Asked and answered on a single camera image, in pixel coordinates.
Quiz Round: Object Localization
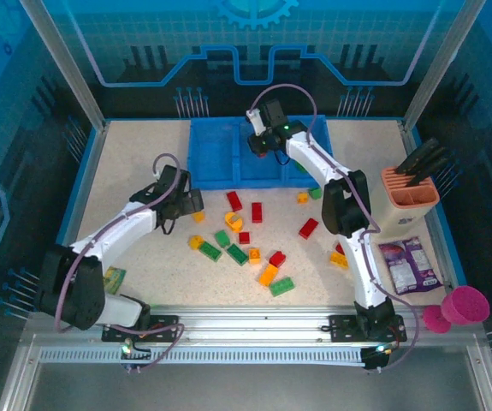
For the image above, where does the yellow round lego piece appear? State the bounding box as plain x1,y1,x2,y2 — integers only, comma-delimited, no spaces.
222,211,245,232

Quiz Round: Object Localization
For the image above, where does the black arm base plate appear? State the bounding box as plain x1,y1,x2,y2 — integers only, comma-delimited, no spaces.
328,314,408,343
101,314,181,343

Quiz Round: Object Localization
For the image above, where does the aluminium mounting rail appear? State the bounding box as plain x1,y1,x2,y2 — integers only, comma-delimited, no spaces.
22,304,486,346

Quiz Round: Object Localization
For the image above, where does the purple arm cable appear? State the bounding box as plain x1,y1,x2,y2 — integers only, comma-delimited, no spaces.
249,83,423,372
52,152,187,373

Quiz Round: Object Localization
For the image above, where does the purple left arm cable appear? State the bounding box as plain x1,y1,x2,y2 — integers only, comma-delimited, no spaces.
52,152,187,373

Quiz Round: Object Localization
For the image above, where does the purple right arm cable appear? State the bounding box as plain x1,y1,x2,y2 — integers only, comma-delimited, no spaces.
249,83,423,372

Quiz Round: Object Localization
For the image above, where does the long green lego brick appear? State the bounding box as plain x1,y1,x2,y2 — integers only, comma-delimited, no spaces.
269,277,296,297
226,243,250,266
198,241,223,262

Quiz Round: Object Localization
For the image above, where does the black handled knife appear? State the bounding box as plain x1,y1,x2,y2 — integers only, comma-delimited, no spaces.
406,157,450,188
401,146,448,181
394,137,440,175

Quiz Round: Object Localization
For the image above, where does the pink plastic cup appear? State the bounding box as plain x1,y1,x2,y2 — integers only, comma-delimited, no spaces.
441,285,491,326

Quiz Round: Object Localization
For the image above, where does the purple snack bag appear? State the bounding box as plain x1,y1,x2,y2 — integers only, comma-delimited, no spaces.
377,236,443,296

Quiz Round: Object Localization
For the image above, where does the aluminium frame post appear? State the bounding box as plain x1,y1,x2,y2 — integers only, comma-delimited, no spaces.
400,0,489,132
19,0,109,132

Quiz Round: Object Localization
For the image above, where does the beige and orange knife block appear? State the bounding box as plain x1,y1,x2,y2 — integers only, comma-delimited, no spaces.
380,164,442,239

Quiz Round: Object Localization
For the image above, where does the blue three-compartment plastic bin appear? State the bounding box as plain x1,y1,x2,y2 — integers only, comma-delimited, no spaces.
187,114,335,190

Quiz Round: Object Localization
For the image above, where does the small pink foam cylinder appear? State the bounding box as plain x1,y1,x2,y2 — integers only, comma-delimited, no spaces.
423,304,452,334

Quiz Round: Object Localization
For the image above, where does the green and yellow snack bag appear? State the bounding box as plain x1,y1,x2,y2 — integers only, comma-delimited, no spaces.
102,265,127,295

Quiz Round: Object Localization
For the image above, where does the slotted grey cable duct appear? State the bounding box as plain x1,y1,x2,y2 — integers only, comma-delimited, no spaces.
39,345,369,366

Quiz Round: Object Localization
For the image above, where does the long orange lego brick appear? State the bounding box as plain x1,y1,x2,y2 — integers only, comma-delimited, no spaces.
258,264,280,287

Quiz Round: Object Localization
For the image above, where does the black controller box with LED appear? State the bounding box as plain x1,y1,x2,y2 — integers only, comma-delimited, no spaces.
119,337,152,373
363,342,402,372

